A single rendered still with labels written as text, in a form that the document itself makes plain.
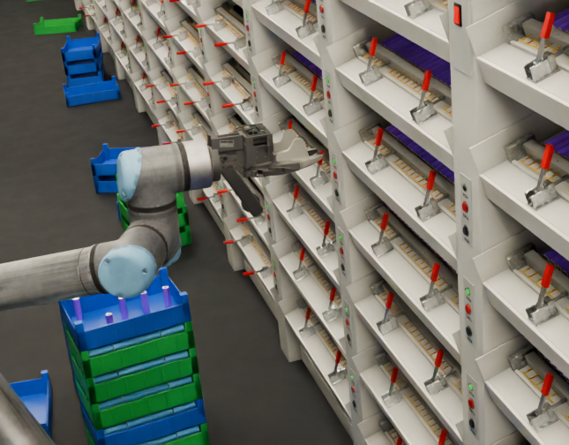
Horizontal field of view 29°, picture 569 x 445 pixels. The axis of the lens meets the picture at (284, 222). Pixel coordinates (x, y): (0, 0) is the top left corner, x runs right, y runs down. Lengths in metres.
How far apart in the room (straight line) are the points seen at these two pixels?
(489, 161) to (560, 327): 0.28
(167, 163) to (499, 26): 0.65
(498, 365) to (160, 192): 0.67
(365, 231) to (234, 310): 1.38
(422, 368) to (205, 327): 1.51
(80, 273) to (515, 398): 0.77
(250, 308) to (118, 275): 1.91
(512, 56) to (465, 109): 0.15
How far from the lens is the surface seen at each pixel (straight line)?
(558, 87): 1.53
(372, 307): 2.57
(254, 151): 2.03
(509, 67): 1.64
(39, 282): 1.99
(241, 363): 3.49
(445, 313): 2.13
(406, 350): 2.40
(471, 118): 1.76
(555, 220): 1.60
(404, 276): 2.28
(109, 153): 5.11
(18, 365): 3.71
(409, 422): 2.51
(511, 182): 1.72
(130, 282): 1.92
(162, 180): 1.99
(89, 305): 3.05
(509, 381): 1.93
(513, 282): 1.83
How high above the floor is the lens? 1.79
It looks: 24 degrees down
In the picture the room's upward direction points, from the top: 6 degrees counter-clockwise
